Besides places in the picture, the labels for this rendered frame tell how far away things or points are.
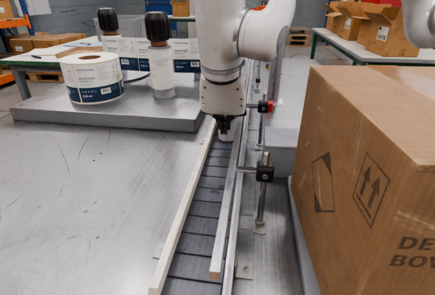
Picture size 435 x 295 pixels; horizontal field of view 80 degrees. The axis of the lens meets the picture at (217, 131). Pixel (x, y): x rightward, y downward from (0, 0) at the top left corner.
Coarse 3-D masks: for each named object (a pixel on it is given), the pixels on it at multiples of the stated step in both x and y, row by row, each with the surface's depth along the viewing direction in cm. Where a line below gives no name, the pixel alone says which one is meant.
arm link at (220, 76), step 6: (240, 66) 49; (204, 72) 50; (210, 72) 48; (216, 72) 48; (222, 72) 48; (228, 72) 48; (234, 72) 48; (210, 78) 49; (216, 78) 49; (222, 78) 48; (228, 78) 49; (234, 78) 49
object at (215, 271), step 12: (240, 120) 62; (240, 132) 57; (228, 180) 42; (228, 192) 39; (228, 204) 37; (228, 216) 35; (216, 240) 32; (216, 252) 30; (216, 264) 29; (216, 276) 28
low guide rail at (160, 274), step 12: (204, 144) 61; (204, 156) 57; (192, 180) 49; (192, 192) 47; (180, 204) 43; (180, 216) 41; (180, 228) 40; (168, 240) 37; (168, 252) 35; (168, 264) 35; (156, 276) 32; (156, 288) 31
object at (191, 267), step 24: (216, 144) 68; (240, 144) 68; (216, 168) 58; (216, 192) 51; (192, 216) 46; (216, 216) 46; (192, 240) 41; (192, 264) 38; (168, 288) 35; (192, 288) 35; (216, 288) 35
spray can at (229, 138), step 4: (232, 120) 66; (236, 120) 67; (232, 124) 66; (232, 128) 67; (220, 132) 68; (228, 132) 67; (232, 132) 67; (220, 136) 69; (224, 136) 68; (228, 136) 67; (232, 136) 68; (220, 140) 69; (224, 140) 68; (228, 140) 68; (232, 140) 68
